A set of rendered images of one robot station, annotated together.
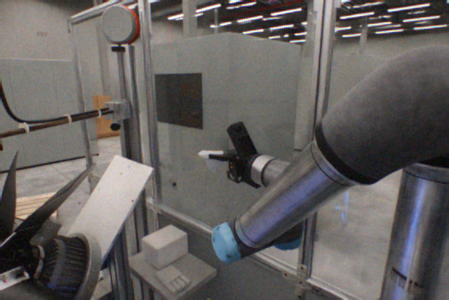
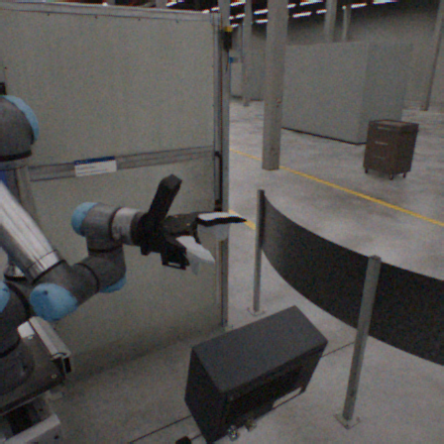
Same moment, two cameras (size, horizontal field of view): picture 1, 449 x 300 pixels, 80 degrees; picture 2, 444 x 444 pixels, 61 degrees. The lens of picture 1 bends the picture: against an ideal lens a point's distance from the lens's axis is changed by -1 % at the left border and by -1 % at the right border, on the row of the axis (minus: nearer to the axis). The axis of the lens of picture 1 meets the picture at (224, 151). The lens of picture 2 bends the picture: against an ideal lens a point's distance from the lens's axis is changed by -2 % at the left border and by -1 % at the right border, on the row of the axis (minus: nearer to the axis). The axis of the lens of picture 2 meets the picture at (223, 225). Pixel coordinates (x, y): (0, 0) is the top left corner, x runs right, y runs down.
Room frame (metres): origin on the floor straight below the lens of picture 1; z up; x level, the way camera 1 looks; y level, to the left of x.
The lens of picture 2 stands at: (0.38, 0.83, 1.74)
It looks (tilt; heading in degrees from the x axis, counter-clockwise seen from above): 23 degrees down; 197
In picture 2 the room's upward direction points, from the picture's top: straight up
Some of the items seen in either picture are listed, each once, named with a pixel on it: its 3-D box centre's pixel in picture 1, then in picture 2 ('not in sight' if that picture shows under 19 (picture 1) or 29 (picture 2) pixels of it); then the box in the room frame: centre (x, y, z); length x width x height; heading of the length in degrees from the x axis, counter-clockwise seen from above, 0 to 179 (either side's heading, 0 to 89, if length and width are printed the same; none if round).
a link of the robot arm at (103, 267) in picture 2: not in sight; (102, 268); (-0.24, 0.37, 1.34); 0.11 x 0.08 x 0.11; 174
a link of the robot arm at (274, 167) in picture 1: (289, 181); not in sight; (0.56, -0.14, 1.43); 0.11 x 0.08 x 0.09; 32
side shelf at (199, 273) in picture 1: (168, 267); not in sight; (1.03, 0.25, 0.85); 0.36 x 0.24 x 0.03; 49
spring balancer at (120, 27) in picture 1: (121, 26); not in sight; (1.25, 0.45, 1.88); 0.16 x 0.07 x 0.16; 84
